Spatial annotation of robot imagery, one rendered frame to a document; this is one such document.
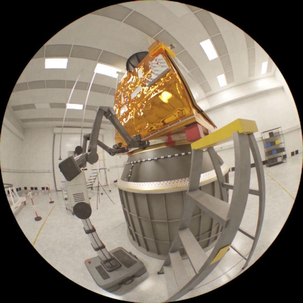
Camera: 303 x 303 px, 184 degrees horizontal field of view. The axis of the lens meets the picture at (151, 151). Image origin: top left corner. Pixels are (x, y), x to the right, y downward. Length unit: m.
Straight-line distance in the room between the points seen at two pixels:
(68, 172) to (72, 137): 8.48
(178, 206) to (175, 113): 0.94
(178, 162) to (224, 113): 5.93
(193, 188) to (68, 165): 0.76
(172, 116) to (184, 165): 0.54
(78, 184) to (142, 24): 4.00
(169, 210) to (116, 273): 1.02
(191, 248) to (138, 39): 4.39
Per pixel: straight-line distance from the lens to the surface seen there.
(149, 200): 1.06
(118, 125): 0.80
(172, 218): 1.11
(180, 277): 0.87
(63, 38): 4.41
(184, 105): 0.95
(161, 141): 1.15
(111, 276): 1.37
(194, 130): 0.92
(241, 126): 0.34
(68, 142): 8.96
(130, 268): 1.37
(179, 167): 1.02
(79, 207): 0.82
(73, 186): 0.77
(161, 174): 1.00
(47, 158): 9.29
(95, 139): 0.68
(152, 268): 1.61
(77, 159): 0.63
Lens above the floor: 1.43
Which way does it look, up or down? 7 degrees up
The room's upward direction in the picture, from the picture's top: 8 degrees counter-clockwise
